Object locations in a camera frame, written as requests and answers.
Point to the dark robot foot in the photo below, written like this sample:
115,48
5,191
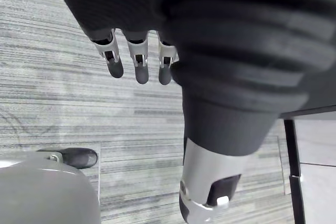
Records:
76,157

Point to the silver robot leg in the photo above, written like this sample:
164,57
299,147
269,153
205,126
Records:
44,190

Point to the black table frame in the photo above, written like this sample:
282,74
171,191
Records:
294,155

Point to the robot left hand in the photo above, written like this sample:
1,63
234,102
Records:
215,51

